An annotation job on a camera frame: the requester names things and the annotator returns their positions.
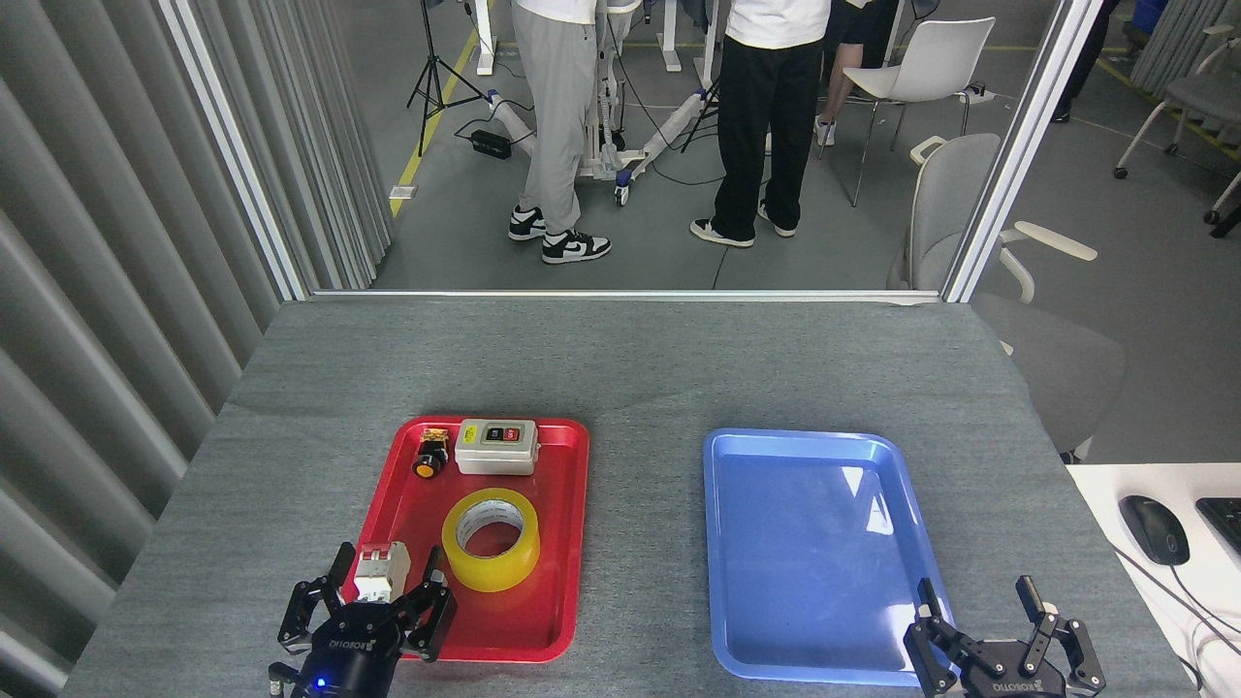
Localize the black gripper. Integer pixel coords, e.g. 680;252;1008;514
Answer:
277;542;459;698
904;576;1107;698

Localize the yellow tape roll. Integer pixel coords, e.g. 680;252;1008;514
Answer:
441;487;542;593

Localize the white red circuit breaker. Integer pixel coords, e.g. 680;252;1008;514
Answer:
353;541;411;604

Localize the black orange push button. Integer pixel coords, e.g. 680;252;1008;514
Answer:
411;427;452;480

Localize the red plastic tray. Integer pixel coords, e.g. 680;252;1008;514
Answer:
341;416;590;664

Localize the white desk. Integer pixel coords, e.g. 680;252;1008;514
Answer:
1066;462;1241;698

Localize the blue plastic tray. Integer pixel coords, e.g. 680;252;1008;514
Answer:
702;428;967;687

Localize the black computer mouse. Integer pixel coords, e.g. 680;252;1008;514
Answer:
1119;494;1192;567

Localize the black keyboard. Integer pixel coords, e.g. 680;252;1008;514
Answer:
1195;497;1241;555

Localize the grey office chair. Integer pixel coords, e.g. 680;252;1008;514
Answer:
887;133;1128;464

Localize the person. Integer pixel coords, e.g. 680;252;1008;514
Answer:
508;0;613;265
814;0;905;147
690;0;833;248
1052;0;1121;124

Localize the black tripod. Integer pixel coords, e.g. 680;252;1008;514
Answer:
407;0;492;158

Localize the white wheeled stand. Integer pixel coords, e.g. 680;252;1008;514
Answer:
485;0;715;206

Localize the white plastic chair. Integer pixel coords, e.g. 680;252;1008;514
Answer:
842;16;997;207

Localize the grey wheeled chair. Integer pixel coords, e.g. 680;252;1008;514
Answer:
1113;24;1241;238

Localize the white two-button switch box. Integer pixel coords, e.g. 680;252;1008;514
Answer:
454;418;540;477

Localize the black mouse cable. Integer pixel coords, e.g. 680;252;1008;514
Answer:
1105;543;1241;660

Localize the silver rail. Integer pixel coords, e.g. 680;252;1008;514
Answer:
308;289;946;303

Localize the silver post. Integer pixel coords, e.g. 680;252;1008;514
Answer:
160;0;311;301
942;0;1106;303

